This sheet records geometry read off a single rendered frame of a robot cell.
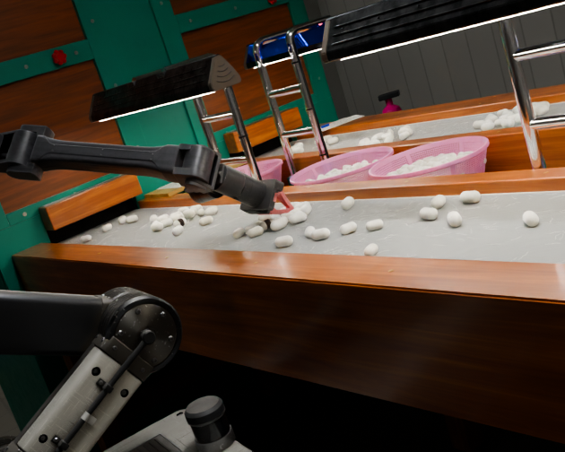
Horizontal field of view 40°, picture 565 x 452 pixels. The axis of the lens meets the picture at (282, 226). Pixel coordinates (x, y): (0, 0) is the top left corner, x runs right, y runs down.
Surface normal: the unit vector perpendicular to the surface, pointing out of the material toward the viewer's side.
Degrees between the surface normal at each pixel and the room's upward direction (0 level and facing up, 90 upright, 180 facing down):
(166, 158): 53
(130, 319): 89
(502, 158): 90
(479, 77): 90
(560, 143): 90
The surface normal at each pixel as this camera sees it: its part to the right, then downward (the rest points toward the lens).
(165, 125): 0.62, 0.00
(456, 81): -0.81, 0.37
